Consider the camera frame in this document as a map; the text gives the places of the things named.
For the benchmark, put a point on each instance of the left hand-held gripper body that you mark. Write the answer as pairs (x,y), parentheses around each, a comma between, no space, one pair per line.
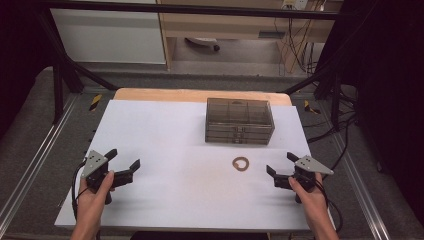
(95,165)

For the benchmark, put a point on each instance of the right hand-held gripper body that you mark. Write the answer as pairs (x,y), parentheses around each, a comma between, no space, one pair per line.
(308,170)

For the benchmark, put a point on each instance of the smoky transparent drawer organizer box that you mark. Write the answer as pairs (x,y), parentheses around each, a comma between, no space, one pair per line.
(238,115)

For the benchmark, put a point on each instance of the person's right hand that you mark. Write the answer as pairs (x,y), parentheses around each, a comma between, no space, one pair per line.
(310,201)

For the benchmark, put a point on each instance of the person's left hand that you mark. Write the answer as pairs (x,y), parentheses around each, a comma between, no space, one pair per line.
(91,203)

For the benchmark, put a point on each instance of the yellow black tape strip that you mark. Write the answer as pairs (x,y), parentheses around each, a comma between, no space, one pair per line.
(310,108)
(95,102)

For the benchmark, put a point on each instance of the black curtain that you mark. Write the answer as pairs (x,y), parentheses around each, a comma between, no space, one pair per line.
(20,60)
(390,100)

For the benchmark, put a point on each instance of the white cabinet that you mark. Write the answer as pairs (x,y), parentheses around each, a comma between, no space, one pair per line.
(106,33)

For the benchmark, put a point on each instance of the office chair base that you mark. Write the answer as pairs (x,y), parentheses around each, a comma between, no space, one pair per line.
(203,41)

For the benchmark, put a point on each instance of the light wooden desk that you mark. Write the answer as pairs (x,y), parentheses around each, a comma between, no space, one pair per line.
(233,26)

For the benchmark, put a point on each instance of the white power strip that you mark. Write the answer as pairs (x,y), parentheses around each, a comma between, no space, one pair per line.
(295,3)

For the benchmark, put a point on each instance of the aluminium rail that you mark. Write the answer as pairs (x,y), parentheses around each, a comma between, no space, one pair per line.
(36,160)
(360,180)

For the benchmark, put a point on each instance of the black frame strut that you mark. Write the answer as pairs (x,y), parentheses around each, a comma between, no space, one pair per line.
(320,80)
(61,66)

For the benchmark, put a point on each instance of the black frame crossbar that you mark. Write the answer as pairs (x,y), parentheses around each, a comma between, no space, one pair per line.
(200,9)

